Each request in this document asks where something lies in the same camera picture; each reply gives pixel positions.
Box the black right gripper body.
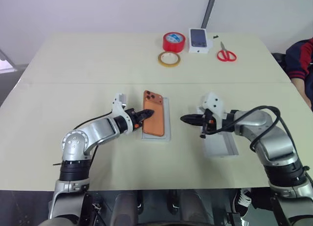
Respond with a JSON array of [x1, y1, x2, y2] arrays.
[[201, 109, 217, 138]]

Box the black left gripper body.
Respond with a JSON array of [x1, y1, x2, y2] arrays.
[[125, 108, 145, 132]]

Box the orange smartphone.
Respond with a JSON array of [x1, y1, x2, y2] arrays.
[[142, 90, 165, 137]]

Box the white phone box base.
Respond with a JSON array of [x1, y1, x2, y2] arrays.
[[141, 96, 171, 144]]

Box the white phone box lid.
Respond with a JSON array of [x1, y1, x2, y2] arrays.
[[195, 105, 239, 159]]

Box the white box with phone print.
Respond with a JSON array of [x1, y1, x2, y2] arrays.
[[188, 27, 212, 55]]

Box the yellow transparent tape roll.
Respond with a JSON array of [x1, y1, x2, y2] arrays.
[[157, 51, 182, 68]]

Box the red tape roll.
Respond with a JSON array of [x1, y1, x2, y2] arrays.
[[162, 32, 187, 53]]

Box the black shoe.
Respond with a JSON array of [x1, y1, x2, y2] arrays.
[[167, 189, 179, 216], [136, 190, 144, 215]]

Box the black and white sneaker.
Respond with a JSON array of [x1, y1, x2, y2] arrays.
[[232, 188, 252, 217]]

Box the dark rounded shape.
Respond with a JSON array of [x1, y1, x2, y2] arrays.
[[179, 191, 209, 226], [109, 192, 138, 226]]

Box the person in navy red jacket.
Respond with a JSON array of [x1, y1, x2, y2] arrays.
[[284, 37, 313, 102]]

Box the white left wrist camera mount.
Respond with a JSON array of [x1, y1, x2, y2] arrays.
[[112, 92, 138, 134]]

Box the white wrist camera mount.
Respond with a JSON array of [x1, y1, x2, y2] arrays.
[[112, 92, 138, 134], [200, 91, 226, 129]]

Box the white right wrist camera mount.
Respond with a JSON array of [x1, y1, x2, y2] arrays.
[[200, 91, 226, 129]]

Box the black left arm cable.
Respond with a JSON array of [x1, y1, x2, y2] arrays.
[[52, 112, 115, 167]]

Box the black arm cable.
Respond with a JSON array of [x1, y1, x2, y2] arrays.
[[52, 112, 115, 167], [200, 105, 282, 152]]

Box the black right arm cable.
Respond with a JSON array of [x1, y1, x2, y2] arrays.
[[200, 105, 282, 152]]

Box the red handled scissors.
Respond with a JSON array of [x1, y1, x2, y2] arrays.
[[217, 41, 238, 63]]

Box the grey metal post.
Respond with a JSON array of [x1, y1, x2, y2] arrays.
[[201, 0, 219, 29]]

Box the grey metal frame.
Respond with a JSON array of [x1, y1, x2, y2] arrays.
[[0, 48, 25, 75]]

